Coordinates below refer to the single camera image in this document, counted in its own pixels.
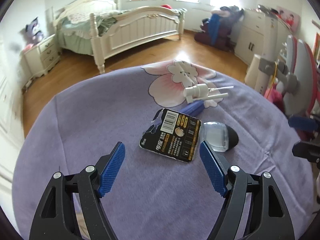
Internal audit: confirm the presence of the black battery blister card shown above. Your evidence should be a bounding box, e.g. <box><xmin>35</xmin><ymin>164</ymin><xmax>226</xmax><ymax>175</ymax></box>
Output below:
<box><xmin>139</xmin><ymin>108</ymin><xmax>201</xmax><ymax>163</ymax></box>

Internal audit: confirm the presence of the blue pleated wrapper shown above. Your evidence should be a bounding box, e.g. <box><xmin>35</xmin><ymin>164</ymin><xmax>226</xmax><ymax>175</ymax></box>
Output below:
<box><xmin>180</xmin><ymin>100</ymin><xmax>205</xmax><ymax>117</ymax></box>

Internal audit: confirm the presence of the red grey office chair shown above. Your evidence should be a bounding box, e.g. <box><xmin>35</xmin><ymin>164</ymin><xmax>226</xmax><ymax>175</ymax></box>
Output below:
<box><xmin>265</xmin><ymin>33</ymin><xmax>320</xmax><ymax>140</ymax></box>

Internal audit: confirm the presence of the grey white standing pole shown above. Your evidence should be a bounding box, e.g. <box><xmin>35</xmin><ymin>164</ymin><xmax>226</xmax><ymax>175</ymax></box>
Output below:
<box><xmin>245</xmin><ymin>14</ymin><xmax>278</xmax><ymax>96</ymax></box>

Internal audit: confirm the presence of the white dresser cabinet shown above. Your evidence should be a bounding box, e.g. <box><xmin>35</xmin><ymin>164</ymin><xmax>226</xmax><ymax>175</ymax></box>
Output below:
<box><xmin>234</xmin><ymin>5</ymin><xmax>292</xmax><ymax>65</ymax></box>

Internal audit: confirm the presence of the dark red floor cushion pile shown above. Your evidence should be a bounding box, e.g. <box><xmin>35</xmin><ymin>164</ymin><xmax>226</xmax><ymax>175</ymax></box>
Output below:
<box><xmin>194</xmin><ymin>5</ymin><xmax>244</xmax><ymax>51</ymax></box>

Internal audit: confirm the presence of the white nightstand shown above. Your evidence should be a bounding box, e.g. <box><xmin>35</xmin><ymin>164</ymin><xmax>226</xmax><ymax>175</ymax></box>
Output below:
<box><xmin>23</xmin><ymin>34</ymin><xmax>60</xmax><ymax>79</ymax></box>

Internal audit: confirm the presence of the white wooden bed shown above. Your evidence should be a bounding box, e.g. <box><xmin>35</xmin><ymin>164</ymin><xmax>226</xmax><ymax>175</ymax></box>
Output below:
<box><xmin>52</xmin><ymin>0</ymin><xmax>187</xmax><ymax>74</ymax></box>

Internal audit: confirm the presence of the white wardrobe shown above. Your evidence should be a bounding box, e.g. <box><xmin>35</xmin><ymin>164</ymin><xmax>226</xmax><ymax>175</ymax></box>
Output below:
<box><xmin>1</xmin><ymin>42</ymin><xmax>24</xmax><ymax>207</ymax></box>

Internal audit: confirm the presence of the pink plush on nightstand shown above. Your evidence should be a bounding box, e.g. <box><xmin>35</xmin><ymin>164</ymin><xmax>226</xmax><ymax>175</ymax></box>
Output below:
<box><xmin>23</xmin><ymin>43</ymin><xmax>34</xmax><ymax>52</ymax></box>

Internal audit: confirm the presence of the purple plush toy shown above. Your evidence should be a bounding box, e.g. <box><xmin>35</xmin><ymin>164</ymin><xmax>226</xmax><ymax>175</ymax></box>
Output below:
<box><xmin>21</xmin><ymin>17</ymin><xmax>44</xmax><ymax>44</ymax></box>

